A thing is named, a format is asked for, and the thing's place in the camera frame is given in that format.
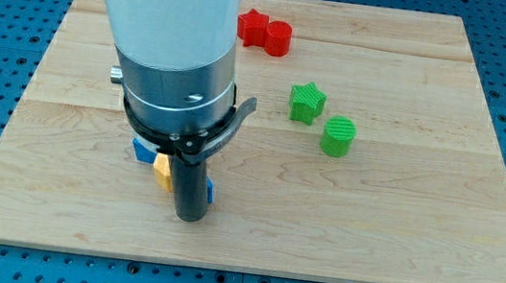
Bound black clamp ring mount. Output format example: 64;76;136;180
123;97;258;165

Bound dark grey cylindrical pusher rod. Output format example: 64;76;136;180
169;156;208;223

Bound yellow hexagon block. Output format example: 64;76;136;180
152;153;174;193

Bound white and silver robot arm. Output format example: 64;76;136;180
105;0;257;222

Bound blue block right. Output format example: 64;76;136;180
206;177;215;204

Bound blue block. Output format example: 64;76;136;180
133;138;157;165
206;177;215;204

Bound blue block left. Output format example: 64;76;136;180
133;138;157;165

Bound green star block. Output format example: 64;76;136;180
289;82;327;126

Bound red star block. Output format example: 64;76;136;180
236;9;270;47

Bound red cylinder block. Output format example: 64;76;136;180
264;20;293;57

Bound green cylinder block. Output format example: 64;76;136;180
320;115;357;157

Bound light wooden board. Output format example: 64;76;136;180
0;0;506;283

